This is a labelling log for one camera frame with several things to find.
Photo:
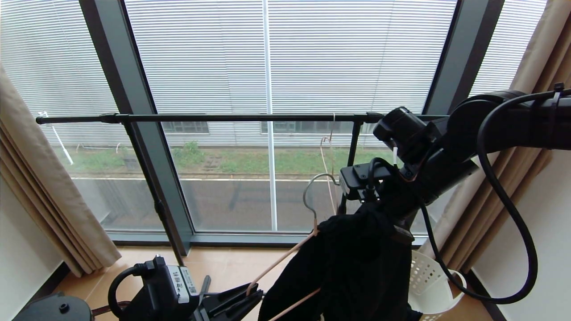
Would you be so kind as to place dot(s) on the white laundry basket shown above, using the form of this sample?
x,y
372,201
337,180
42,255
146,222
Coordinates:
x,y
428,290

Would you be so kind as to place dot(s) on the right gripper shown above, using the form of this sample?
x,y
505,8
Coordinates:
x,y
428,183

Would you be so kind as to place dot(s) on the pink clothes hanger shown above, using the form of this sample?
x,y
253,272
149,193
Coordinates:
x,y
281,263
333,122

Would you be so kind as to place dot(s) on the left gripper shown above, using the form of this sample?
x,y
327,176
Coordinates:
x,y
165,290

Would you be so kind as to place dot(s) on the black clothes rack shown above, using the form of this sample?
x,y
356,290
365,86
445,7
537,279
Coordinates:
x,y
223,118

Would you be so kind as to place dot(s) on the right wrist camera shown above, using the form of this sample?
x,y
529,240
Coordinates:
x,y
357,178

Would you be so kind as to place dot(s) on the window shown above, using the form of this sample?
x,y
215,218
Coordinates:
x,y
134,67

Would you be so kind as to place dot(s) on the beige curtain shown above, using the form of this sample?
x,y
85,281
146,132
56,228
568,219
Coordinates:
x,y
535,58
44,191

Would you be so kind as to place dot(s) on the black shorts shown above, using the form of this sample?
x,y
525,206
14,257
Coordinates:
x,y
348,276

